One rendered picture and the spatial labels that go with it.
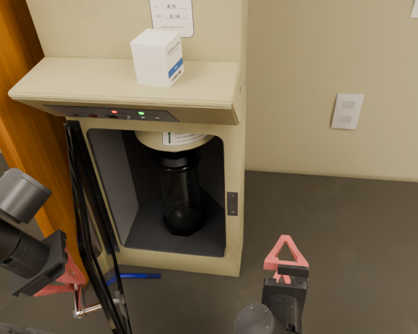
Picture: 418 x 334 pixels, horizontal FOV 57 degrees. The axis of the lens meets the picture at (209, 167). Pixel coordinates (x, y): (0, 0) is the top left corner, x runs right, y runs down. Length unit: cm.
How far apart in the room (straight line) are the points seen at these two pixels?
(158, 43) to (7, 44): 28
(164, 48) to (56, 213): 47
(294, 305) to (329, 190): 64
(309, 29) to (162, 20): 53
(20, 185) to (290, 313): 43
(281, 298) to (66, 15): 54
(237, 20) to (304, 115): 63
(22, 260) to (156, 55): 35
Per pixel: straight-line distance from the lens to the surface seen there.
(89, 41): 66
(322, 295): 100
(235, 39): 59
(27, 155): 76
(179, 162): 82
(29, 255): 63
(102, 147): 82
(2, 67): 71
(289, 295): 64
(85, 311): 69
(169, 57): 53
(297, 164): 128
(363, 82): 113
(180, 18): 59
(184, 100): 52
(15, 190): 61
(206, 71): 58
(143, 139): 77
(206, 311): 95
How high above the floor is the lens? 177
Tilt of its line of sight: 41 degrees down
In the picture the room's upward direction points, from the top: 3 degrees counter-clockwise
